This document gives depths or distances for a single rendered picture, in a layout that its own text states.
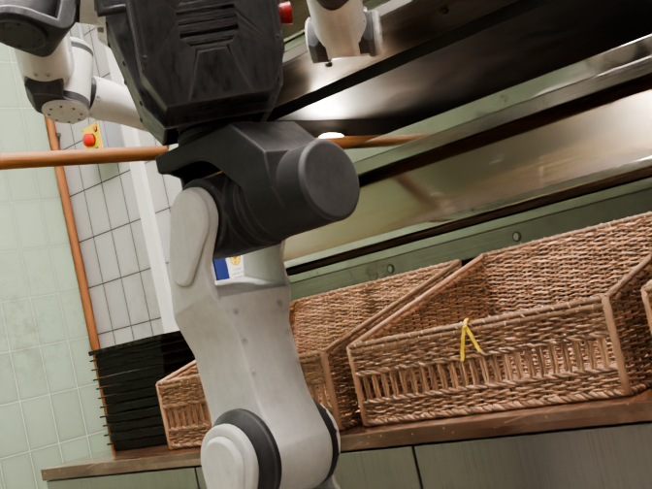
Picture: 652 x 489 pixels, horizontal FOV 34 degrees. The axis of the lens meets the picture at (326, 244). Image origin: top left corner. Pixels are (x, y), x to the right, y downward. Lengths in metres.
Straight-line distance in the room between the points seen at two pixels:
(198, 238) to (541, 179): 0.94
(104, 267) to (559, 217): 1.63
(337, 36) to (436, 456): 0.72
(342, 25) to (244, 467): 0.74
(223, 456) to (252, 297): 0.23
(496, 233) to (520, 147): 0.19
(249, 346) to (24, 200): 1.99
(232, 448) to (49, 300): 1.97
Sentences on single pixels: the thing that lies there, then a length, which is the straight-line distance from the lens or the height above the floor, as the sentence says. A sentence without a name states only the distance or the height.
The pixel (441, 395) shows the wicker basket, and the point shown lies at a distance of 1.83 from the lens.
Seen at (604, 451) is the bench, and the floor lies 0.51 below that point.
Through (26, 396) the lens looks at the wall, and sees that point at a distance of 3.32.
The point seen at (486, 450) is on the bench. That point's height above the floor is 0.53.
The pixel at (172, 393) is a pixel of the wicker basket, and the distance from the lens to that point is 2.36.
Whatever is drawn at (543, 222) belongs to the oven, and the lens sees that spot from 2.25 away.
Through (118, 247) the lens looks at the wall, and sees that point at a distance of 3.30.
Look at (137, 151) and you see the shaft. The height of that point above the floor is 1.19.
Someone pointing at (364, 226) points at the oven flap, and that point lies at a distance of 2.53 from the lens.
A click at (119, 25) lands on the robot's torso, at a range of 1.54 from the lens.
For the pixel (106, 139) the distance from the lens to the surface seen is 3.21.
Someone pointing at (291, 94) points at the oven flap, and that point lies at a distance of 2.71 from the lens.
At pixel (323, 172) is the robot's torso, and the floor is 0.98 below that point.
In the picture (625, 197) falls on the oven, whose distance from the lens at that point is 2.15.
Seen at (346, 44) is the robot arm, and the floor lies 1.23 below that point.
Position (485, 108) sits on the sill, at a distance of 2.31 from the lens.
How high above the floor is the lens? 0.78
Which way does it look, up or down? 4 degrees up
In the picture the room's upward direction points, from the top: 12 degrees counter-clockwise
